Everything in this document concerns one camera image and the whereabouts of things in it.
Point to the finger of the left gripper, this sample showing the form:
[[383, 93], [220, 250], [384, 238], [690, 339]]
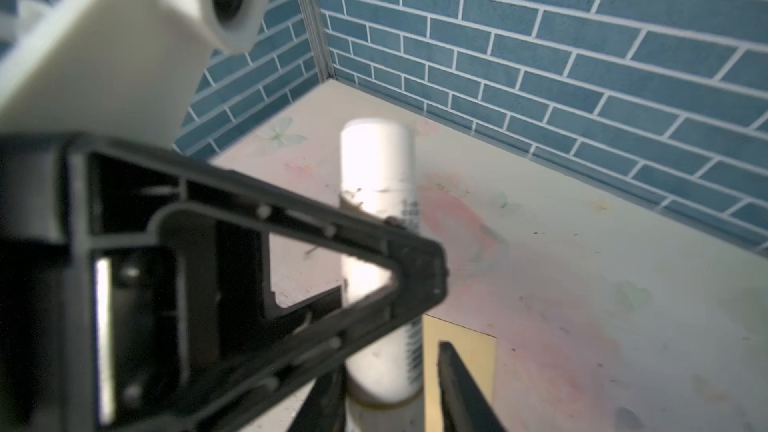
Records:
[[171, 323]]

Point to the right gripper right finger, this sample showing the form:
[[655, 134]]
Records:
[[464, 407]]

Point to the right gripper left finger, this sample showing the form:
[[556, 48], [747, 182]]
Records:
[[324, 408]]

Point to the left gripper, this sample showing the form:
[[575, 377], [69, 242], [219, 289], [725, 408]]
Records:
[[67, 201]]

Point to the yellow envelope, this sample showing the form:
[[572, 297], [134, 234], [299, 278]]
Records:
[[477, 351]]

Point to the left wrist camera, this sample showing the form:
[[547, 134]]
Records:
[[127, 69]]

